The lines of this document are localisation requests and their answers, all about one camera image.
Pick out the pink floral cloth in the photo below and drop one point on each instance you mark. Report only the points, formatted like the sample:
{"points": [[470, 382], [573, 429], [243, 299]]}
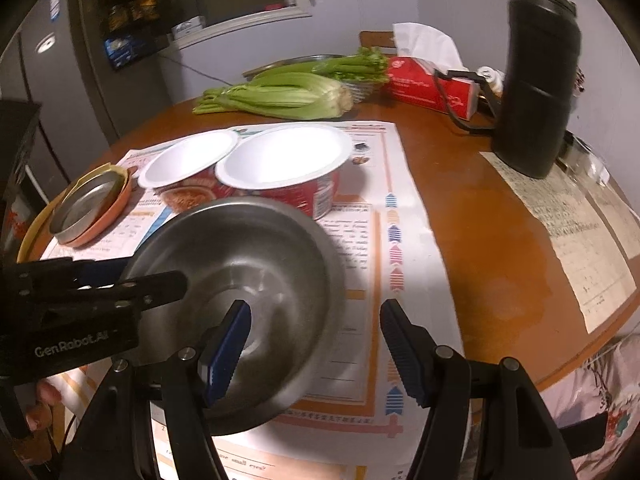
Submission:
{"points": [[610, 400]]}

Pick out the red tissue pack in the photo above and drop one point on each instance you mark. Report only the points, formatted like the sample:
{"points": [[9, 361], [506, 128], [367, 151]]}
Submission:
{"points": [[425, 85]]}

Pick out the leafy celery stalks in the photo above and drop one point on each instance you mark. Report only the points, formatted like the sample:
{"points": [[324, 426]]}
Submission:
{"points": [[350, 67]]}

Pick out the red paper noodle bowl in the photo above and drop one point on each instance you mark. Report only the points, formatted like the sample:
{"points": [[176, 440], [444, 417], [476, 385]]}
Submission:
{"points": [[190, 160], [285, 155]]}

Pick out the celery bunch with root end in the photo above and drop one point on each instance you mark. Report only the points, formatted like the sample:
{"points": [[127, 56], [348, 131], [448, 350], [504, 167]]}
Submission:
{"points": [[280, 95]]}

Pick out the stainless steel bowl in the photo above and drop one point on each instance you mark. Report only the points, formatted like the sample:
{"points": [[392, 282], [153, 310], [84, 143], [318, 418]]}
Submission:
{"points": [[285, 260]]}

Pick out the yellowed printed sheet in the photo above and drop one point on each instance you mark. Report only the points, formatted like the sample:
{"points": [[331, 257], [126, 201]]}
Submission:
{"points": [[575, 240], [620, 215]]}

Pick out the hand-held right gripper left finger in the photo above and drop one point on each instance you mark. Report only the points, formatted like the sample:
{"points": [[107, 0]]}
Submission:
{"points": [[227, 355]]}

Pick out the round metal pan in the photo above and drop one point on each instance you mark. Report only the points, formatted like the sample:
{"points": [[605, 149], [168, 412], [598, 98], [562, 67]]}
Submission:
{"points": [[85, 200]]}

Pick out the grey refrigerator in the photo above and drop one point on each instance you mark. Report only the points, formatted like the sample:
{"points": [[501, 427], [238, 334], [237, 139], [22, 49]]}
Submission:
{"points": [[75, 110]]}

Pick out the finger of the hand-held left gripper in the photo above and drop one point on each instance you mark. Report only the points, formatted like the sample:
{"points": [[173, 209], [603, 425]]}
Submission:
{"points": [[165, 287], [102, 269]]}

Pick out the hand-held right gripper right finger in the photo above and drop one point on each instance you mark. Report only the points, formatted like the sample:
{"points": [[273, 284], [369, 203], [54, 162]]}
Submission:
{"points": [[400, 350]]}

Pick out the black thermos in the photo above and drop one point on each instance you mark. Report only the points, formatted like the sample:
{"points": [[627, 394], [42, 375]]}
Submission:
{"points": [[535, 85]]}

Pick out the orange plastic plate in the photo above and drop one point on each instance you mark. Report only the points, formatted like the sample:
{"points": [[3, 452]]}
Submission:
{"points": [[109, 215]]}

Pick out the glass jar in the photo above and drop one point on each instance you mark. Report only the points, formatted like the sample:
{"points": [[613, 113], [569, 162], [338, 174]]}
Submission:
{"points": [[587, 160]]}

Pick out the white box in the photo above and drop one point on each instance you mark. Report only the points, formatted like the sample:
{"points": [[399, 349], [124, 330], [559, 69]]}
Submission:
{"points": [[187, 27]]}

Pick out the blue box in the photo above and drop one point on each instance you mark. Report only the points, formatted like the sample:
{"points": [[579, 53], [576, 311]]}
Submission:
{"points": [[125, 50]]}

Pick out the yellow plastic plate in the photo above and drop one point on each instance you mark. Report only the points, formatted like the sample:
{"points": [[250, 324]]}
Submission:
{"points": [[34, 237]]}

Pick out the person's left hand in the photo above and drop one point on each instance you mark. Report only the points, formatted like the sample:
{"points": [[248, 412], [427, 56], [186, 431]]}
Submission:
{"points": [[46, 392]]}

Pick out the black hanging rack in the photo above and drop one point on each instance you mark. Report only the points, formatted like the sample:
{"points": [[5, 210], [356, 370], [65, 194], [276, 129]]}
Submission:
{"points": [[107, 20]]}

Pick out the metal basin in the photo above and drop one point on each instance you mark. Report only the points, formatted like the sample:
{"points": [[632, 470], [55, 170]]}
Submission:
{"points": [[362, 91]]}

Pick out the wooden chair with cutout backrest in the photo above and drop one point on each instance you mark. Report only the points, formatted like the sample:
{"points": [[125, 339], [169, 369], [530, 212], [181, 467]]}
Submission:
{"points": [[372, 42]]}

